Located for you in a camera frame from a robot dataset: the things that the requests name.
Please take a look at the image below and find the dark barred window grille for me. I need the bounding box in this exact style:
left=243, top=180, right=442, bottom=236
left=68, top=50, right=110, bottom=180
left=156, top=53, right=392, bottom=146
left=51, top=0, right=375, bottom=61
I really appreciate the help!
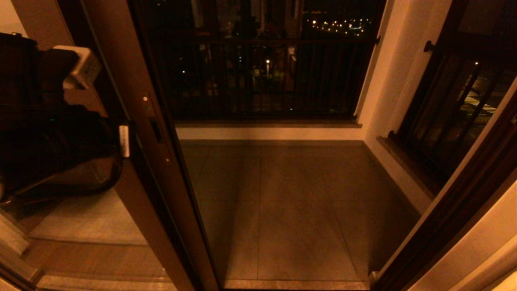
left=388, top=0, right=517, bottom=194

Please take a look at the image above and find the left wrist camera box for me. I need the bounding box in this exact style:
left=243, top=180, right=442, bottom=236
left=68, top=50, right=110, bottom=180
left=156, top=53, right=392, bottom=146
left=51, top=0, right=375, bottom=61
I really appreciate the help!
left=53, top=45, right=101, bottom=90

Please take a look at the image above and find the dark brown door jamb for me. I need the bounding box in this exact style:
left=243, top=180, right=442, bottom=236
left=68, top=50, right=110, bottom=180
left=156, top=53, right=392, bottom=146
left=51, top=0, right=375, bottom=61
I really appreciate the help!
left=370, top=87, right=517, bottom=291

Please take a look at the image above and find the brown-framed fixed glass panel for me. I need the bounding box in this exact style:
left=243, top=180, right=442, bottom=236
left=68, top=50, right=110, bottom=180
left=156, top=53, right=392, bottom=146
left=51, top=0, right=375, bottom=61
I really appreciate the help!
left=0, top=0, right=202, bottom=291

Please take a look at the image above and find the dark metal balcony railing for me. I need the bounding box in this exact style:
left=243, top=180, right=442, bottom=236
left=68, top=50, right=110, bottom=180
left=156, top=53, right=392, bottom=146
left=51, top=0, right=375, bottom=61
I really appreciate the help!
left=135, top=0, right=382, bottom=122

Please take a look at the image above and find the brown-framed sliding glass door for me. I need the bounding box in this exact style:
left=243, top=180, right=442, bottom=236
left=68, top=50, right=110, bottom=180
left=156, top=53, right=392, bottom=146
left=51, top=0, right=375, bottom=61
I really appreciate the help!
left=79, top=0, right=222, bottom=291

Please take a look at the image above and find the dark metal floor track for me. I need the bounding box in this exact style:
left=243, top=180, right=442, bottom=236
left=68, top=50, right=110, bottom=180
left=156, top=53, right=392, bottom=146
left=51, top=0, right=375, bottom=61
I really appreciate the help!
left=221, top=279, right=371, bottom=291

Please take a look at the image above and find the black cable with white tag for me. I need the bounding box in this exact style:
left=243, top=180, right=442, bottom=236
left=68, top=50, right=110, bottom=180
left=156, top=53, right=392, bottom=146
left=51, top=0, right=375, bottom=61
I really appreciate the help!
left=0, top=123, right=131, bottom=202

